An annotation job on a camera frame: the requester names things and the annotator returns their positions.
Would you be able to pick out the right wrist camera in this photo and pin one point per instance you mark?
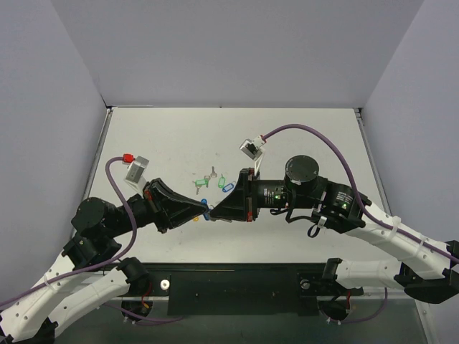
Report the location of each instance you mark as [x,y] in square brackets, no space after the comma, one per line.
[253,148]

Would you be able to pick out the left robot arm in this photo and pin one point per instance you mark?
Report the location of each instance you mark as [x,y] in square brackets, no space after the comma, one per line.
[92,267]

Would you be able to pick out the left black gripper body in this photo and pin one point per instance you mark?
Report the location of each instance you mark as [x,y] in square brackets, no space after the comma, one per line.
[154,206]

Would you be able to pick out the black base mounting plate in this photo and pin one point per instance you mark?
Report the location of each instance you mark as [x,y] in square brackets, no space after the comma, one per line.
[240,288]

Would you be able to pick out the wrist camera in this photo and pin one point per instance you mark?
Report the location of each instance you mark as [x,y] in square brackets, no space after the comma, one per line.
[134,177]
[253,148]

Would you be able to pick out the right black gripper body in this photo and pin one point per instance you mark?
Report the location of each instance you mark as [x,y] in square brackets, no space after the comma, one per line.
[249,196]

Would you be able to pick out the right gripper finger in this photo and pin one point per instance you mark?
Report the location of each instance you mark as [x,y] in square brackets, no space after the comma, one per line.
[232,208]
[240,192]

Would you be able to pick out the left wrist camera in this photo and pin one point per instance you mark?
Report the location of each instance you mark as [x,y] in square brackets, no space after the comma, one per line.
[134,177]

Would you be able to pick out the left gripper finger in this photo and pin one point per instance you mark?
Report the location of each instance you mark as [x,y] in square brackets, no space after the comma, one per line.
[180,214]
[169,200]

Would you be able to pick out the green key tag with key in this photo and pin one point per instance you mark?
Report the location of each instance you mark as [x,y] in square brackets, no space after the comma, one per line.
[203,182]

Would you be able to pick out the small green key tag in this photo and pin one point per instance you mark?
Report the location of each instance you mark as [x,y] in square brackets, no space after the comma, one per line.
[221,181]

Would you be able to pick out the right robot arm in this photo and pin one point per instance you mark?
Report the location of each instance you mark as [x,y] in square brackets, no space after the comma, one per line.
[420,267]

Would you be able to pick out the blue key tag with ring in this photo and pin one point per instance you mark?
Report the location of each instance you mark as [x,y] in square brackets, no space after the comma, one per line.
[229,187]

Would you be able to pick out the silver key top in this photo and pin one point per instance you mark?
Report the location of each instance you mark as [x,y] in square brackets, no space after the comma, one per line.
[213,173]

